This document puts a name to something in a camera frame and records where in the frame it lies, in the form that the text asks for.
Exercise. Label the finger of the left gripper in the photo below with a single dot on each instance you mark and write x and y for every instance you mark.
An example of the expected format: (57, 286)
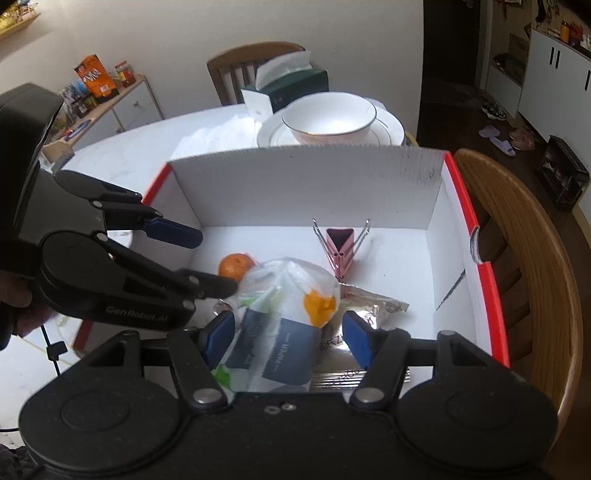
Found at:
(183, 282)
(123, 210)

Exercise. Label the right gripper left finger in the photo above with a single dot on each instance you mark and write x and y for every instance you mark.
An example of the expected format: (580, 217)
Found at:
(194, 354)

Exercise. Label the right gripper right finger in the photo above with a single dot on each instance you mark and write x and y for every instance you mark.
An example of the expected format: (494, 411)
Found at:
(383, 356)

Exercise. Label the silver foil snack bag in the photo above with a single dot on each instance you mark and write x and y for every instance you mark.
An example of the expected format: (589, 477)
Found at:
(336, 368)

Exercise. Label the orange mandarin fruit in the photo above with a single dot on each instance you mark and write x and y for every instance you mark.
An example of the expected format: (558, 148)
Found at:
(235, 266)

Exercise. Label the tissue pack grey band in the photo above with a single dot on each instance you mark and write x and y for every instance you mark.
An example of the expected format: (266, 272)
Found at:
(283, 305)

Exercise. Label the pink binder clip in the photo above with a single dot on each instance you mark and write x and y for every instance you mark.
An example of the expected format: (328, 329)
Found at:
(340, 246)

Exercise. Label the person's left hand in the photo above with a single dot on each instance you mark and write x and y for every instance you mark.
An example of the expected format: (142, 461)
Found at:
(32, 311)

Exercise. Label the white sideboard cabinet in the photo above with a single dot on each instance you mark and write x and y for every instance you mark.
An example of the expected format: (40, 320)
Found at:
(134, 107)

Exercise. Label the orange snack bag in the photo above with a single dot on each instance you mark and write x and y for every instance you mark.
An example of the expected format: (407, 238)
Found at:
(96, 79)

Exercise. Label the red cardboard shoe box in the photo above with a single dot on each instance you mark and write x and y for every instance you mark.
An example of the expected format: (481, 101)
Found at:
(388, 232)

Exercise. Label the red jar on sideboard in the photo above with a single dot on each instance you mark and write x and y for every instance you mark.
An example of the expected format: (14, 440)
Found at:
(125, 73)

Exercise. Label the white paper napkins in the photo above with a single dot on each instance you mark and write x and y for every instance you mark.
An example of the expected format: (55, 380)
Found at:
(237, 133)

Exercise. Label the wooden chair far side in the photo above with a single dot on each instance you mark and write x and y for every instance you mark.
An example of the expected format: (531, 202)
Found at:
(235, 68)

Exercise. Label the wooden chair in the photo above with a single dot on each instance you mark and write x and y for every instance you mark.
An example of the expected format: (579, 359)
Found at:
(539, 297)
(235, 68)

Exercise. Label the wooden chair right side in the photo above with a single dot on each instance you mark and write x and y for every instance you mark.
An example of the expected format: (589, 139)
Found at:
(539, 297)

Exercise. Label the green white tissue box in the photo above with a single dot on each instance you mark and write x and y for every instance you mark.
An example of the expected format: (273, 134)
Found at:
(282, 80)

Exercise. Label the white bowl black rim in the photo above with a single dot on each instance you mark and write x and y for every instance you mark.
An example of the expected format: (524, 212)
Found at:
(330, 118)

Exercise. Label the black floor heater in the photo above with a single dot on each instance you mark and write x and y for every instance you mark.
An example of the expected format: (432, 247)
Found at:
(562, 174)

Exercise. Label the white wall cabinets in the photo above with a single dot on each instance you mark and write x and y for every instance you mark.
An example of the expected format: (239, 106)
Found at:
(555, 90)

